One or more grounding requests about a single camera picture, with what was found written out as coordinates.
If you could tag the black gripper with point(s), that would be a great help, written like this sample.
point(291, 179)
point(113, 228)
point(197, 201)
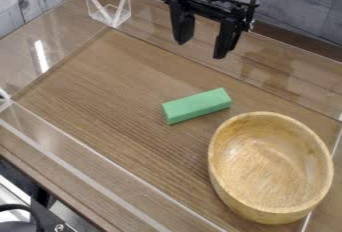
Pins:
point(234, 14)

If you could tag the green rectangular block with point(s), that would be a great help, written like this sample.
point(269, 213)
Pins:
point(196, 105)

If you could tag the wooden bowl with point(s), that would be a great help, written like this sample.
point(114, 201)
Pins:
point(271, 167)

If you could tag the black metal table clamp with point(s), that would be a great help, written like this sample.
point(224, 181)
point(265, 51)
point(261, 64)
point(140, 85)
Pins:
point(51, 222)

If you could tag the clear acrylic corner bracket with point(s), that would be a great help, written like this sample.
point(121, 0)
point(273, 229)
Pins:
point(110, 15)

